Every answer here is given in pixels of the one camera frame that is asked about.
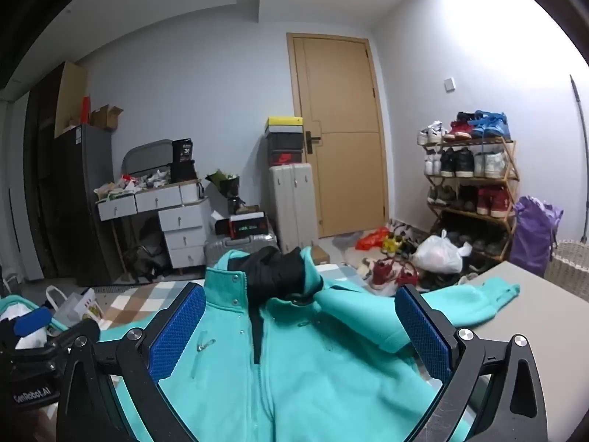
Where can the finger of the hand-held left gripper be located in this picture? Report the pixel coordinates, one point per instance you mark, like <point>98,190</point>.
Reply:
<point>32,323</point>
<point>83,328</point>

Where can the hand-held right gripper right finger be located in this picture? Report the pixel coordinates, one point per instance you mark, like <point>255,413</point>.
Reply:
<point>423,336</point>

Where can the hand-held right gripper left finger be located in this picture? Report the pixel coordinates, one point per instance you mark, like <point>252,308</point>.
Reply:
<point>177,331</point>

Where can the teal zip hooded jacket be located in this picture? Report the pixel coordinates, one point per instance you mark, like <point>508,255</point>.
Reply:
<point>322,368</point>

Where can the white printed tote bag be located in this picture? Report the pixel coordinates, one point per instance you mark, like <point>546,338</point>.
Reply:
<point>76,308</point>

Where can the checked bed blanket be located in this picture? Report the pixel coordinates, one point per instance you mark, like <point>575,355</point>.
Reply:
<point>138,301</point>

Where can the red shoe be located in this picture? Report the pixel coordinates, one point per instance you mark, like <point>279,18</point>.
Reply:
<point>407,276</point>
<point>383,272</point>

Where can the white plastic bag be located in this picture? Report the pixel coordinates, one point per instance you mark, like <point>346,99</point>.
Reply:
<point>437,255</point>

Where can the black bag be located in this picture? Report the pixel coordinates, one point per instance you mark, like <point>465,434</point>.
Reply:
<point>147,253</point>

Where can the silver suitcase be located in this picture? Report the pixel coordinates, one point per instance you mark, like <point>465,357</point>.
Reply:
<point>230,251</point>

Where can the white desk with drawers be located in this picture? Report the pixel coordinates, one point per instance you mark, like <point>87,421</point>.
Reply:
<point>182,225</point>

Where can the orange plastic bag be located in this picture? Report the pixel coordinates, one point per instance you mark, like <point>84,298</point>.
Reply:
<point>372,240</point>

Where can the grey bed sheet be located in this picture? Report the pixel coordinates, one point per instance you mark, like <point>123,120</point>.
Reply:
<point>529,304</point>

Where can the black inner hood garment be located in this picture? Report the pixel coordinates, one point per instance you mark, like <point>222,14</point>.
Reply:
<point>276,274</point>

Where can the dark grey refrigerator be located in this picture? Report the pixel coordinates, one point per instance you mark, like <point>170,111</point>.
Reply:
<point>83,202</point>

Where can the black box with red stripe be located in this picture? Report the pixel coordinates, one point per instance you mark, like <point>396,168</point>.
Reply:
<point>248,227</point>

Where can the small brown cardboard box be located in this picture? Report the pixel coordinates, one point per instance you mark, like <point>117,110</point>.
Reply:
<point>321,254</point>

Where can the purple fabric bag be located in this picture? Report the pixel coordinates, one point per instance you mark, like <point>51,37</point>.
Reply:
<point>534,235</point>

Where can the dark wrapped flower bouquet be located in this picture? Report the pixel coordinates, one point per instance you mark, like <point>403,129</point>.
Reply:
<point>225,186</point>

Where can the woven wicker basket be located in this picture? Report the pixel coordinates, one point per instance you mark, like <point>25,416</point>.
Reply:
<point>570,271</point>

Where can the white drawer cabinet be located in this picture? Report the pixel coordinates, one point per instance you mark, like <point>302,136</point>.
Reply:
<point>290,207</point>

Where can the wooden shoe rack with shoes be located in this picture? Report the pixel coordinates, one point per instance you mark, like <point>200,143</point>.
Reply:
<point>460,161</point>

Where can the black printed box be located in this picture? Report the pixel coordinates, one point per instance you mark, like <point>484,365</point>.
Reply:
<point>182,149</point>

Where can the bamboo shoe rack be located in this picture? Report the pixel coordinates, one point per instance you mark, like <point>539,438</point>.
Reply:
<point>508,165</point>

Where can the red and black shoe box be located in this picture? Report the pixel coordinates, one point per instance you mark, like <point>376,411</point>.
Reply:
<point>285,158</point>

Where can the tan wooden door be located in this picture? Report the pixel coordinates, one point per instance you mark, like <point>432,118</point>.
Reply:
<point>343,147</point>

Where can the open cardboard box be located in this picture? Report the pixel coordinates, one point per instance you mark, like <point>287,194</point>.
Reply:
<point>108,117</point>

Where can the grey shoe box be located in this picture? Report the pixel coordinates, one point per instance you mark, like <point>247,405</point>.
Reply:
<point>284,142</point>

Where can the flat cardboard sheet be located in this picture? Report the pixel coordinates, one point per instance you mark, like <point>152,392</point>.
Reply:
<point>71,96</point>

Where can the yellow lid shoe box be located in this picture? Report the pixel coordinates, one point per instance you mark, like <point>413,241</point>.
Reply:
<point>283,125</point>

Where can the dark pole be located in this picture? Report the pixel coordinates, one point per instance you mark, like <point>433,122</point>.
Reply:
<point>579,115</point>

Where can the white wall switch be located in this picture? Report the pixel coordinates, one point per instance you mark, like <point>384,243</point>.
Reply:
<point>450,84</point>

